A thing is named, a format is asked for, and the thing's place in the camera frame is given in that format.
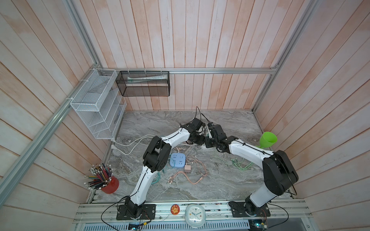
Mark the blue power strip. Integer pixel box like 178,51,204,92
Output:
170,153,186,168

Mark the pink usb charger plug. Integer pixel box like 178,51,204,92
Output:
184,165,191,173

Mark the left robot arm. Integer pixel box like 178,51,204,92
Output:
124,118,205,218

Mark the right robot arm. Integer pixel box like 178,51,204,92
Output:
205,122,299,217

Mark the green plastic goblet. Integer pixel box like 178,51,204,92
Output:
259,131,278,149

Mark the black mesh basket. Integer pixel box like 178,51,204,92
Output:
116,70,171,97

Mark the white alarm clock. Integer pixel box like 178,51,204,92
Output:
185,204,206,228

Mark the red round sticker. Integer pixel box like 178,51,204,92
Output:
171,204,180,215

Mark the red pencil cup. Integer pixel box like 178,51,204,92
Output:
84,163,119,194

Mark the light green cable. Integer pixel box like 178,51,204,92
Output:
213,151,255,171

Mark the white power cord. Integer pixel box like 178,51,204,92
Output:
110,133,158,156

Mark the pink charging cable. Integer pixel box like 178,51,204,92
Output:
167,144,208,185

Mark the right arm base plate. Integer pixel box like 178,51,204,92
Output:
228,201,271,218

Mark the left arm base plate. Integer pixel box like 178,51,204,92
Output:
116,204,156,220

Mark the white wire mesh shelf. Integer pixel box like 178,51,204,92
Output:
70,69,127,140

